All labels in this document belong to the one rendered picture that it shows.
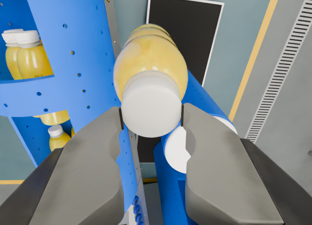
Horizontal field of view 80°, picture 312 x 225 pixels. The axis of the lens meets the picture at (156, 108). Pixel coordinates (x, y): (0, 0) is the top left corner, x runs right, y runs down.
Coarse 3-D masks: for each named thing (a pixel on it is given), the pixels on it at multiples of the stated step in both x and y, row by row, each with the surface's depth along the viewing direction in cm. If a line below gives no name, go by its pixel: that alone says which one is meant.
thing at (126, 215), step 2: (126, 212) 100; (128, 212) 100; (124, 214) 100; (126, 214) 99; (128, 214) 99; (124, 216) 99; (126, 216) 99; (128, 216) 99; (124, 218) 98; (126, 218) 98; (128, 218) 98; (122, 220) 97; (124, 220) 97; (126, 220) 97; (128, 220) 97; (120, 222) 96; (122, 222) 96; (124, 222) 96; (126, 222) 96; (128, 222) 96; (118, 224) 95; (120, 224) 95; (122, 224) 95; (124, 224) 94; (126, 224) 94; (128, 224) 95
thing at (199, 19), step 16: (160, 0) 122; (176, 0) 123; (192, 0) 124; (208, 0) 126; (160, 16) 127; (176, 16) 128; (192, 16) 129; (208, 16) 130; (176, 32) 133; (192, 32) 134; (208, 32) 135; (192, 48) 140; (208, 48) 141; (192, 64) 146; (208, 64) 148; (144, 144) 180; (144, 160) 190
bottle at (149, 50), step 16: (144, 32) 19; (160, 32) 20; (128, 48) 15; (144, 48) 14; (160, 48) 14; (176, 48) 16; (128, 64) 14; (144, 64) 13; (160, 64) 13; (176, 64) 14; (128, 80) 13; (176, 80) 14
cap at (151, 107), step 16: (144, 80) 11; (160, 80) 12; (128, 96) 11; (144, 96) 11; (160, 96) 11; (176, 96) 11; (128, 112) 12; (144, 112) 12; (160, 112) 12; (176, 112) 12; (128, 128) 12; (144, 128) 12; (160, 128) 12
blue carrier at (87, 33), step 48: (0, 0) 44; (48, 0) 28; (96, 0) 34; (0, 48) 45; (48, 48) 30; (96, 48) 36; (0, 96) 32; (48, 96) 33; (96, 96) 38; (48, 144) 61
